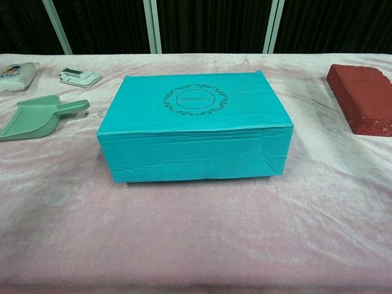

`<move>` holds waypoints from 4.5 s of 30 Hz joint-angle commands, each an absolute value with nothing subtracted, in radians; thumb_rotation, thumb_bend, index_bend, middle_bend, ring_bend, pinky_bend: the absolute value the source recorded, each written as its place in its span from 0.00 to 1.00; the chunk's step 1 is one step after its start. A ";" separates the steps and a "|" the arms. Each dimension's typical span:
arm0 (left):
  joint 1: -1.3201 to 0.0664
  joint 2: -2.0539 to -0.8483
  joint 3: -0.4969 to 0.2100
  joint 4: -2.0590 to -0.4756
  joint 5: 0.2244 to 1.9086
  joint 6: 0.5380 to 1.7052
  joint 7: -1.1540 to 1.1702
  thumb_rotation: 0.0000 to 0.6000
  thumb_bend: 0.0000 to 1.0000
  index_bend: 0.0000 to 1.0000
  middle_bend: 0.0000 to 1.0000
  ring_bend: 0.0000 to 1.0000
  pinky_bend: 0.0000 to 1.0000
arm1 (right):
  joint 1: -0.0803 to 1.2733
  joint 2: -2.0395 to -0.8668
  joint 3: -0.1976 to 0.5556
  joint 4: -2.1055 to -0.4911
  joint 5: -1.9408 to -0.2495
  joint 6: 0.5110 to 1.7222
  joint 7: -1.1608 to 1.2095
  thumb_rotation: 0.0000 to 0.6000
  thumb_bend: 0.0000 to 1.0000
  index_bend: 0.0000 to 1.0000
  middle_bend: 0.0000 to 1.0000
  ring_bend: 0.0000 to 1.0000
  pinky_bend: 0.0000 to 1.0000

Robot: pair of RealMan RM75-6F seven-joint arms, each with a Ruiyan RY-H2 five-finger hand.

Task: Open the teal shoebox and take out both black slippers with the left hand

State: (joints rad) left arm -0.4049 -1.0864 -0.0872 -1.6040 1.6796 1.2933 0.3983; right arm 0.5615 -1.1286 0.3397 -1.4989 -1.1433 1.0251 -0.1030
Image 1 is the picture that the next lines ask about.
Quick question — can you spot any white frame post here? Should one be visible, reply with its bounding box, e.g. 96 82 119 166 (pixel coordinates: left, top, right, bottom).
42 0 74 55
263 0 285 55
143 0 162 55

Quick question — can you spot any black curtain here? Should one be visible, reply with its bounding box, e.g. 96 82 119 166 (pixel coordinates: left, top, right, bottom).
0 0 392 55

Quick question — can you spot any green plastic dustpan scoop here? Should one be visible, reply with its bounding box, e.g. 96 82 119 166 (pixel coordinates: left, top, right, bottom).
0 94 91 142

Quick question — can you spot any teal cardboard shoe box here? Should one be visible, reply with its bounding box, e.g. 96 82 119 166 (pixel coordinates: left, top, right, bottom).
96 70 295 184

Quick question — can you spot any pink velvet table cloth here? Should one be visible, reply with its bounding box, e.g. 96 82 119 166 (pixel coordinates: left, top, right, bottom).
0 53 392 294

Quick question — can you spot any white wet wipes pack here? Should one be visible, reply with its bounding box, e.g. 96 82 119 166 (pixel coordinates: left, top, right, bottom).
0 62 40 92

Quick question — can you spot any small white grey device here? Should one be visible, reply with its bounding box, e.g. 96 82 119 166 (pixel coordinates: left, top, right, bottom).
58 67 102 89

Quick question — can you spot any red brick block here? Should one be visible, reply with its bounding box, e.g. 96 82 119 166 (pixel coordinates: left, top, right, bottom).
326 63 392 137

